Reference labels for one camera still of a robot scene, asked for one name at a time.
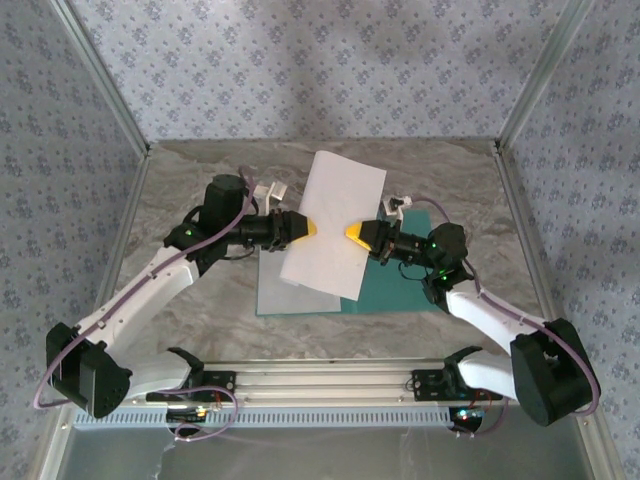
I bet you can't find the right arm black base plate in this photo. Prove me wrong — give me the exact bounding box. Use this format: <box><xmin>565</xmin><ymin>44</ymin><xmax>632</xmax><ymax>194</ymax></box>
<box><xmin>410</xmin><ymin>368</ymin><xmax>504</xmax><ymax>404</ymax></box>

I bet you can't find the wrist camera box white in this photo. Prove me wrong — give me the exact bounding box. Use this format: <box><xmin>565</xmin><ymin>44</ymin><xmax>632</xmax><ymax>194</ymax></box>
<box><xmin>380</xmin><ymin>195</ymin><xmax>414</xmax><ymax>222</ymax></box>
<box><xmin>253</xmin><ymin>182</ymin><xmax>291</xmax><ymax>212</ymax></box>

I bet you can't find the grey slotted cable duct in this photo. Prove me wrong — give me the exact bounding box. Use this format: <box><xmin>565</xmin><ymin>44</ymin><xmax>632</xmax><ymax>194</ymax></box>
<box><xmin>72</xmin><ymin>407</ymin><xmax>454</xmax><ymax>430</ymax></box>

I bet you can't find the small circuit board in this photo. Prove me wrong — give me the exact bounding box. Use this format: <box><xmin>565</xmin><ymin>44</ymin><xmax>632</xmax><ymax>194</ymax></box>
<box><xmin>449</xmin><ymin>407</ymin><xmax>487</xmax><ymax>424</ymax></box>
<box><xmin>166</xmin><ymin>407</ymin><xmax>210</xmax><ymax>422</ymax></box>

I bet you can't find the aluminium frame post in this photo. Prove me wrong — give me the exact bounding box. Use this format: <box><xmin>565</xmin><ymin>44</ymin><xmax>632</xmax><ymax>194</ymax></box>
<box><xmin>49</xmin><ymin>0</ymin><xmax>153</xmax><ymax>158</ymax></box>
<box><xmin>493</xmin><ymin>0</ymin><xmax>599</xmax><ymax>152</ymax></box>

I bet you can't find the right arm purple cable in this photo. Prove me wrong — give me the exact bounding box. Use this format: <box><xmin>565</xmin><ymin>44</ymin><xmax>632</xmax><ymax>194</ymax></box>
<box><xmin>409</xmin><ymin>198</ymin><xmax>602</xmax><ymax>441</ymax></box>

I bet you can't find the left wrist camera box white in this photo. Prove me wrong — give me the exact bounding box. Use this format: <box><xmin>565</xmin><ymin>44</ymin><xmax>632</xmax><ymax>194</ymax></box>
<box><xmin>253</xmin><ymin>182</ymin><xmax>291</xmax><ymax>212</ymax></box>

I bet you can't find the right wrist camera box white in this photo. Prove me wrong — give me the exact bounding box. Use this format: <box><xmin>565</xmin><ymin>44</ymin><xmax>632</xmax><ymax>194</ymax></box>
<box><xmin>380</xmin><ymin>195</ymin><xmax>414</xmax><ymax>222</ymax></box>

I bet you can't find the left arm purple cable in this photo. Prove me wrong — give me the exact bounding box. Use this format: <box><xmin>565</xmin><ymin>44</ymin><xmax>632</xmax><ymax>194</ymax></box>
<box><xmin>32</xmin><ymin>165</ymin><xmax>259</xmax><ymax>446</ymax></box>

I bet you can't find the white paper sheet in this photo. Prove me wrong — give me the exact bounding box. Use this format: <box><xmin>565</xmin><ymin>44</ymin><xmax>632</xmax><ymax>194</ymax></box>
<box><xmin>278</xmin><ymin>150</ymin><xmax>388</xmax><ymax>302</ymax></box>
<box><xmin>258</xmin><ymin>248</ymin><xmax>342</xmax><ymax>315</ymax></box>

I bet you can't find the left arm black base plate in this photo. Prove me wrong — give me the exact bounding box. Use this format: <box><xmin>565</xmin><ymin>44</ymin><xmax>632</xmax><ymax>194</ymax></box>
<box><xmin>147</xmin><ymin>369</ymin><xmax>239</xmax><ymax>404</ymax></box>

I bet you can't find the green paper folder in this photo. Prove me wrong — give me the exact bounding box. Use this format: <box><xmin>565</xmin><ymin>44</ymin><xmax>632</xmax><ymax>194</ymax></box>
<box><xmin>255</xmin><ymin>209</ymin><xmax>442</xmax><ymax>318</ymax></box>

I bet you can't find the aluminium table side rail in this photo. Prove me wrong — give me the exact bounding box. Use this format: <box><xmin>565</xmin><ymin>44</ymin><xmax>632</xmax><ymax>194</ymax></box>
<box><xmin>492</xmin><ymin>142</ymin><xmax>589</xmax><ymax>369</ymax></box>
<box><xmin>67</xmin><ymin>149</ymin><xmax>154</xmax><ymax>371</ymax></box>

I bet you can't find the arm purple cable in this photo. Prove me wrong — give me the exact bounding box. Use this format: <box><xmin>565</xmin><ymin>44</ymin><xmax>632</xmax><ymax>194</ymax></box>
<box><xmin>409</xmin><ymin>198</ymin><xmax>602</xmax><ymax>441</ymax></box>
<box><xmin>32</xmin><ymin>165</ymin><xmax>259</xmax><ymax>446</ymax></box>

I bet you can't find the steel panel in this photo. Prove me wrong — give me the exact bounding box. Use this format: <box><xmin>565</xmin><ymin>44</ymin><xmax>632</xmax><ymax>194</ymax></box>
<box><xmin>39</xmin><ymin>394</ymin><xmax>622</xmax><ymax>480</ymax></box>

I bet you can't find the aluminium mounting rail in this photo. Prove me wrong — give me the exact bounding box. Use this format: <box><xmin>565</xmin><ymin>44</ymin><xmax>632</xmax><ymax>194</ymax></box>
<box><xmin>127</xmin><ymin>357</ymin><xmax>599</xmax><ymax>407</ymax></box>

